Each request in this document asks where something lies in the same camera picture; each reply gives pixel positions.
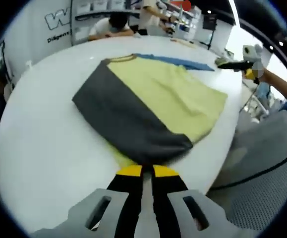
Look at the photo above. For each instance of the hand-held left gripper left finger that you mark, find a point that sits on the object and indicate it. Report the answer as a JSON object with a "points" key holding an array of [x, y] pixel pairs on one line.
{"points": [[83, 223]]}

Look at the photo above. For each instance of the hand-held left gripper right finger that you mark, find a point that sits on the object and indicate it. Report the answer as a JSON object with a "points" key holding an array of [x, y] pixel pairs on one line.
{"points": [[212, 223]]}

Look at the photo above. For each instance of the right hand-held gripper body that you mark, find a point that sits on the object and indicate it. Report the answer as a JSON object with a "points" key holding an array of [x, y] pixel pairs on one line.
{"points": [[254, 53]]}

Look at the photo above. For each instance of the yellow grey blue garment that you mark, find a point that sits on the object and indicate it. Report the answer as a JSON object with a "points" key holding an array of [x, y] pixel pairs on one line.
{"points": [[158, 94]]}

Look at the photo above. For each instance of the black tripod stand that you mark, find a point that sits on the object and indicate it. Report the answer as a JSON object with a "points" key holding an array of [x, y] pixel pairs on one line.
{"points": [[210, 39]]}

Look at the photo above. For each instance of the black sign board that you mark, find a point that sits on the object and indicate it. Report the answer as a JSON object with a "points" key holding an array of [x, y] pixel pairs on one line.
{"points": [[209, 21]]}

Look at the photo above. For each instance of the grey mesh chair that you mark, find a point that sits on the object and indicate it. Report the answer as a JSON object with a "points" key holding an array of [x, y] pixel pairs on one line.
{"points": [[262, 198]]}

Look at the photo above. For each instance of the beige cloth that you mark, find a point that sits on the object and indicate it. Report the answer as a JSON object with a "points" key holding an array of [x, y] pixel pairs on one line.
{"points": [[185, 43]]}

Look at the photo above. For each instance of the metal shelf rack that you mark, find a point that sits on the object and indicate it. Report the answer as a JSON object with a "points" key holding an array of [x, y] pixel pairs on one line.
{"points": [[192, 22], [88, 10]]}

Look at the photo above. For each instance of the white crumpled tissue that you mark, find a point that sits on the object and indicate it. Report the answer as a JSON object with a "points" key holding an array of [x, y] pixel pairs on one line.
{"points": [[137, 36]]}

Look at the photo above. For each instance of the white cup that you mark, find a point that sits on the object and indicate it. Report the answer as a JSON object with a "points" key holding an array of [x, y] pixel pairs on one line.
{"points": [[28, 64]]}

